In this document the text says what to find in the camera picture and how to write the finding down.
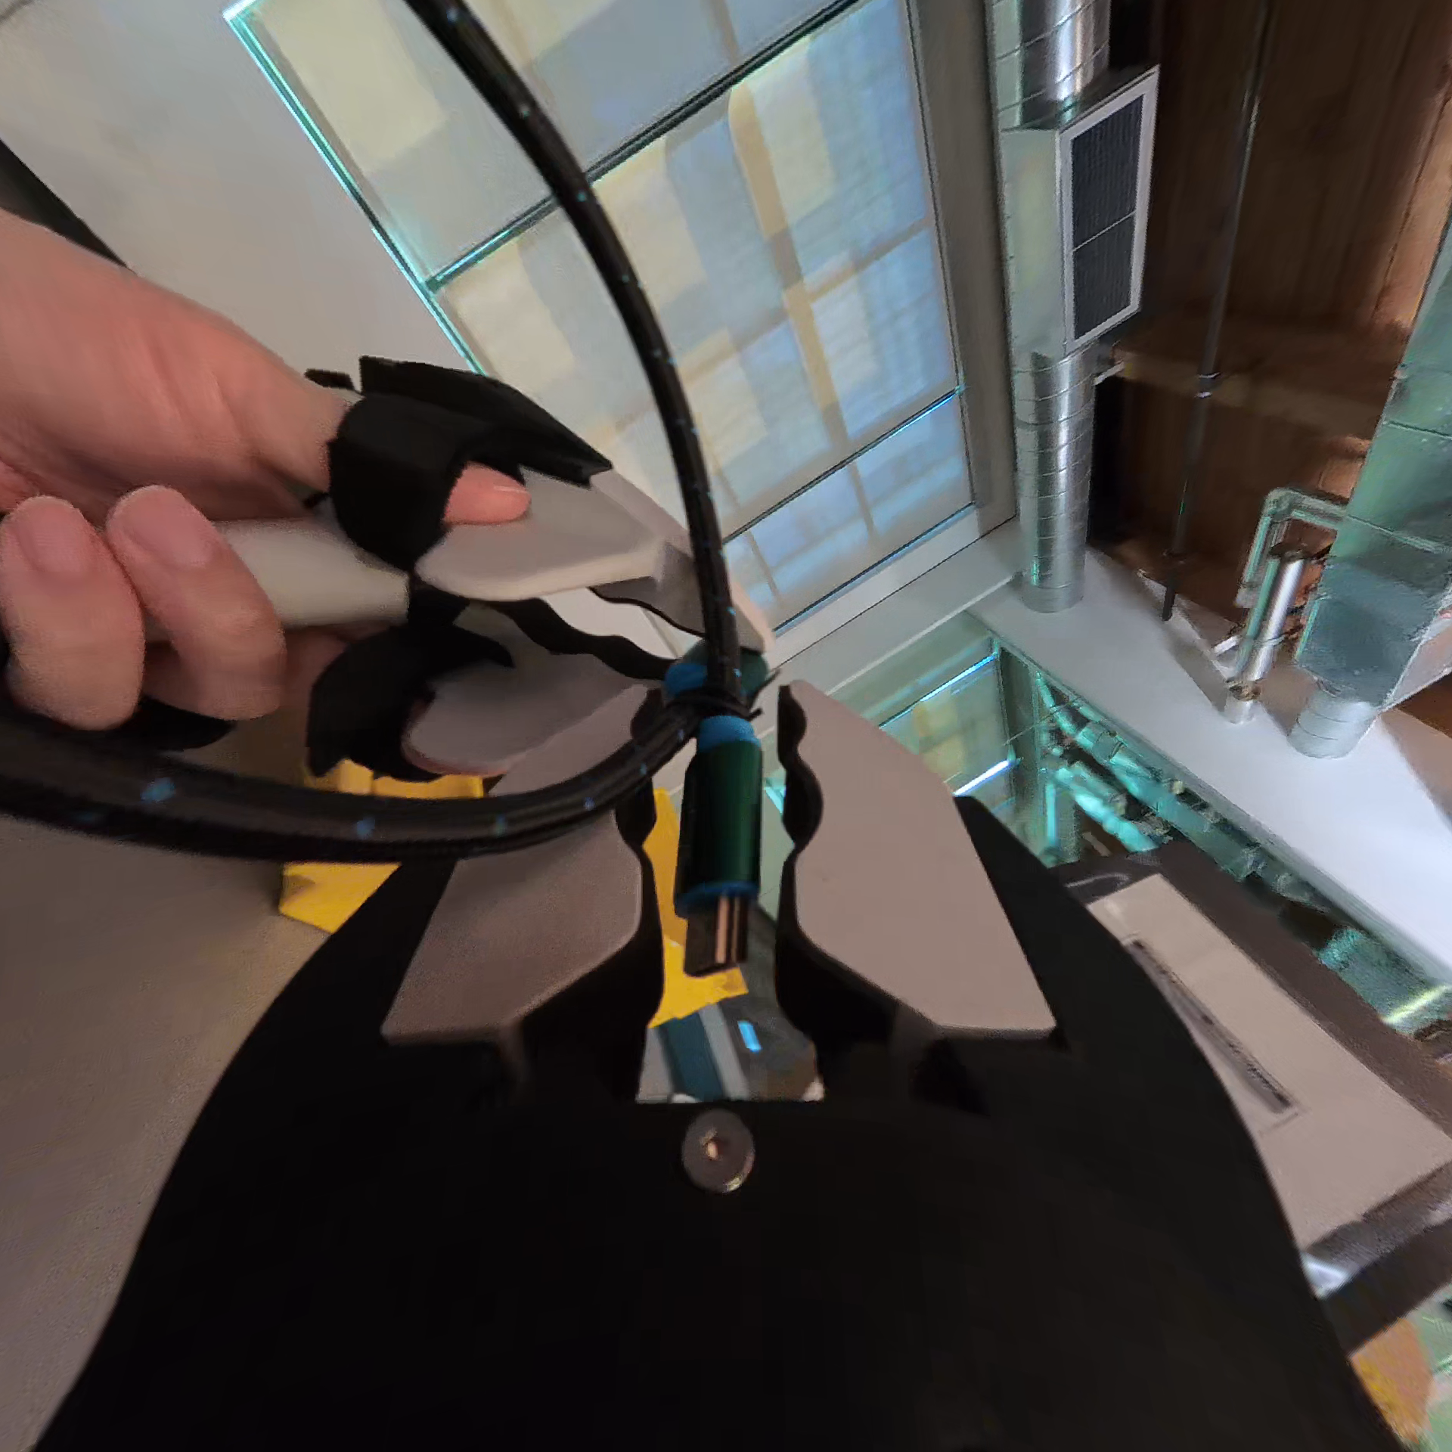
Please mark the person's left hand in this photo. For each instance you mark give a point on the person's left hand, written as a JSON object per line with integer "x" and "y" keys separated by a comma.
{"x": 137, "y": 374}

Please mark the foil wrapped duct unit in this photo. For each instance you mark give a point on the foil wrapped duct unit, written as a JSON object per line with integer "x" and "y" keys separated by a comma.
{"x": 1383, "y": 545}

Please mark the large window with blinds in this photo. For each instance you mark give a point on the large window with blinds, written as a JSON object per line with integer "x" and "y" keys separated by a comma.
{"x": 794, "y": 341}

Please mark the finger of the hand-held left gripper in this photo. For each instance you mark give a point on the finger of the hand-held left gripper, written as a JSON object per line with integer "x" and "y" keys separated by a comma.
{"x": 567, "y": 545}
{"x": 510, "y": 721}

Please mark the taped instruction sheet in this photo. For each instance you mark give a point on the taped instruction sheet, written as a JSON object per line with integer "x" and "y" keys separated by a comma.
{"x": 1304, "y": 1077}

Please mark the instruction sheet on stand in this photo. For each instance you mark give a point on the instruction sheet on stand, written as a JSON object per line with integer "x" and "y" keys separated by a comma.
{"x": 1281, "y": 908}

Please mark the silver ceiling ductwork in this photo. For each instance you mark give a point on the silver ceiling ductwork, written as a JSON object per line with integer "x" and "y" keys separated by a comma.
{"x": 1089, "y": 783}

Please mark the black ceiling pipe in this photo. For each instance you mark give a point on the black ceiling pipe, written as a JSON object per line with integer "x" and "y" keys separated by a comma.
{"x": 1222, "y": 284}

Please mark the white duct vent grille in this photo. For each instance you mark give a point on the white duct vent grille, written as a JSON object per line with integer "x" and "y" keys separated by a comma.
{"x": 1106, "y": 204}

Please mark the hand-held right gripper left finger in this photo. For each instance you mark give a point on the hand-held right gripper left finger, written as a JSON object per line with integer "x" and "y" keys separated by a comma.
{"x": 533, "y": 941}

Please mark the tall window with blinds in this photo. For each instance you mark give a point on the tall window with blinds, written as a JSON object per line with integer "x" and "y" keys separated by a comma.
{"x": 941, "y": 726}

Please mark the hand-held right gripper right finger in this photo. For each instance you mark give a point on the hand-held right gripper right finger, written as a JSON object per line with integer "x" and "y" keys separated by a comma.
{"x": 908, "y": 908}

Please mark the silver insulated pipe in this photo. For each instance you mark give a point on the silver insulated pipe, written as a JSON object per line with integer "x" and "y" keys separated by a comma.
{"x": 1271, "y": 602}

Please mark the yellow plastic bin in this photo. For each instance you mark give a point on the yellow plastic bin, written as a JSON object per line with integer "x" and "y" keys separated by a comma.
{"x": 323, "y": 891}

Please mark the spiral metal air duct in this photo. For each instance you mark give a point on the spiral metal air duct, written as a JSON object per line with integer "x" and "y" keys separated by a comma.
{"x": 1055, "y": 453}

